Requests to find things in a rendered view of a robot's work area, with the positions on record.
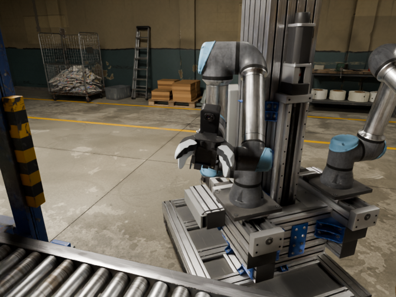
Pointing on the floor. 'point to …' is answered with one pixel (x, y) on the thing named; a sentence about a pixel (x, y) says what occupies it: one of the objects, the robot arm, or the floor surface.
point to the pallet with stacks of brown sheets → (176, 92)
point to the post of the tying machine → (26, 227)
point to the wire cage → (75, 73)
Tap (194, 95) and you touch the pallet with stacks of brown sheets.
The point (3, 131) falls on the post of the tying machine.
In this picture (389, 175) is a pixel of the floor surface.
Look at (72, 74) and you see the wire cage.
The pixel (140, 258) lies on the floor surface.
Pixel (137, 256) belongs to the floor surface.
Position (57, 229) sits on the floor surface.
